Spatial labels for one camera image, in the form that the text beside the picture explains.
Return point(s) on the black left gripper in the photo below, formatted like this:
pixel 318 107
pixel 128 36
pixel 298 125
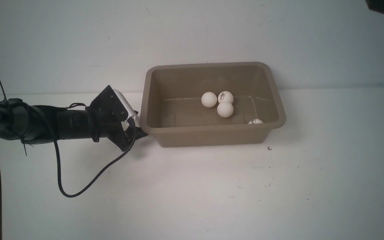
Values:
pixel 104 125

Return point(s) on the white ping-pong ball with logo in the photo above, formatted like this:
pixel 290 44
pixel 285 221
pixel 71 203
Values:
pixel 225 96

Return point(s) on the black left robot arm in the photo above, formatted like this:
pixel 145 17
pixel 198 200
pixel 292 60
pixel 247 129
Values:
pixel 39 124

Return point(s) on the tan plastic storage bin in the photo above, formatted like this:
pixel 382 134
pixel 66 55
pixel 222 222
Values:
pixel 173 114

